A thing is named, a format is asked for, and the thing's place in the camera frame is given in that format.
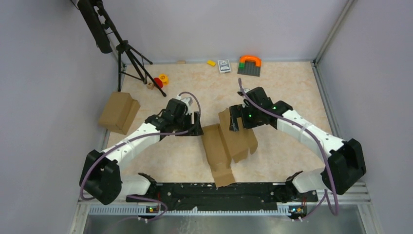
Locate yellow small block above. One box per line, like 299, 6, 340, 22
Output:
207, 60, 216, 67

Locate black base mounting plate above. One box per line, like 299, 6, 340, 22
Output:
144, 182, 318, 211

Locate yellow round toy disc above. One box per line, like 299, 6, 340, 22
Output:
158, 74, 169, 85

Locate brown cardboard box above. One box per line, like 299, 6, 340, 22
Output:
98, 92, 141, 135
201, 108, 258, 188

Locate playing card deck box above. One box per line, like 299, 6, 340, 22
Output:
217, 59, 231, 74

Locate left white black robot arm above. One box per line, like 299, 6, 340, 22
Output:
79, 94, 203, 205

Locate aluminium frame rail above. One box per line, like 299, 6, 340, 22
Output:
71, 182, 382, 234

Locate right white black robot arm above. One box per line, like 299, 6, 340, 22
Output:
229, 87, 367, 201

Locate folded brown cardboard box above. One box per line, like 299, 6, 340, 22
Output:
98, 92, 141, 135

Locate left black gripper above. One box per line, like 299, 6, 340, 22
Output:
173, 111, 204, 137

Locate grey building baseplate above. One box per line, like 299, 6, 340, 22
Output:
237, 62, 261, 77

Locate black camera tripod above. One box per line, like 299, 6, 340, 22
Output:
75, 0, 167, 97

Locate small wooden cube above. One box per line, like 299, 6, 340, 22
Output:
147, 83, 154, 90

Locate red round toy disc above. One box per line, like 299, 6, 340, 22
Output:
153, 78, 164, 88

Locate orange arch block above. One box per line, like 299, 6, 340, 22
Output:
239, 55, 262, 67

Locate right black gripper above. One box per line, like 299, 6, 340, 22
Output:
230, 103, 264, 132

